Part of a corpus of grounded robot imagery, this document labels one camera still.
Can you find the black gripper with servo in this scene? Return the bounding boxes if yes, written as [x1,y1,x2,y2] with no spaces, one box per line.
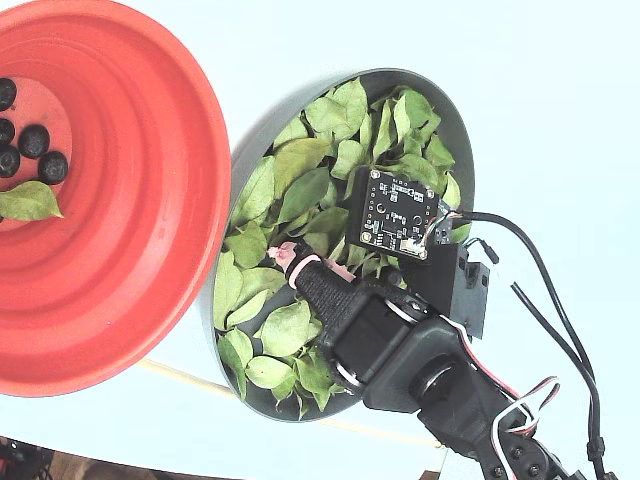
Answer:
[267,241,441,401]

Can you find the small green leaf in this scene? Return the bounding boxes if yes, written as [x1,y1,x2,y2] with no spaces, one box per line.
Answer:
[0,180,65,222]

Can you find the heap of green leaves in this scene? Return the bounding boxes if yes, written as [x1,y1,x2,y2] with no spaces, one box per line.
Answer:
[213,77,474,420]

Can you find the dark grey round bowl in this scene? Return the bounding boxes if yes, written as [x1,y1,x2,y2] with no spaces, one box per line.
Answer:
[199,67,476,424]

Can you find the red ribbed plastic cup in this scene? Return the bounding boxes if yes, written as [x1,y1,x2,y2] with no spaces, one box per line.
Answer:
[0,0,234,400]

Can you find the pale green leaf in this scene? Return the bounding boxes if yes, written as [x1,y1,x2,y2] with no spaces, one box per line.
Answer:
[303,95,354,141]
[332,77,370,142]
[213,249,245,331]
[244,354,295,390]
[259,298,314,358]
[238,267,289,304]
[218,327,255,371]
[230,155,277,227]

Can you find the dark green long leaf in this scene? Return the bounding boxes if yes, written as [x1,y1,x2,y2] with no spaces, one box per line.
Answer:
[276,167,332,226]

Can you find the olive yellowish large leaf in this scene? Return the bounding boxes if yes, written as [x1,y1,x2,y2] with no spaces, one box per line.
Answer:
[272,137,332,200]

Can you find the thin pale wooden strip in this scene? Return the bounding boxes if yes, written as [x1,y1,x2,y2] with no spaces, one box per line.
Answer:
[137,357,444,449]

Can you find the bare circuit board camera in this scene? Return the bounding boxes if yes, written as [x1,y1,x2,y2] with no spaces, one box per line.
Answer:
[347,167,442,262]

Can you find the multicoloured camera wire bundle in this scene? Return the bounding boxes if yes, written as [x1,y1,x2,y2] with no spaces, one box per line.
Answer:
[422,210,466,250]

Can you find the black camera cable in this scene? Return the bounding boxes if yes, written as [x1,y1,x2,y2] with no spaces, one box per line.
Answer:
[449,210,616,480]
[509,280,601,401]

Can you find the red white servo wires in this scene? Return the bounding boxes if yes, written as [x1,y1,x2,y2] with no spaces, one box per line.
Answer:
[439,319,564,480]

